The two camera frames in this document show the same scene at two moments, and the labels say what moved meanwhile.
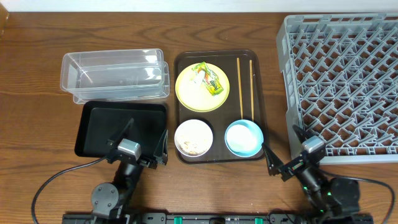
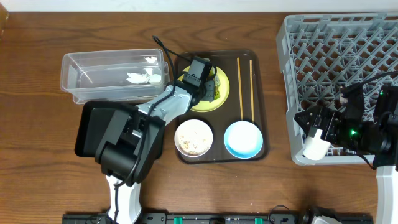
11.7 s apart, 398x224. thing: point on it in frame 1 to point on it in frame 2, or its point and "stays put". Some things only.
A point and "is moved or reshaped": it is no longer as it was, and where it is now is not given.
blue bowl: (244, 138) stays put
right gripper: (292, 168) to (321, 122)
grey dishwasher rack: (341, 84) stays put
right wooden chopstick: (251, 90) stays put
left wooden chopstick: (239, 86) stays put
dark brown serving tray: (219, 106) stays put
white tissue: (198, 78) is moved or reshaped
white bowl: (193, 138) stays put
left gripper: (144, 160) to (208, 91)
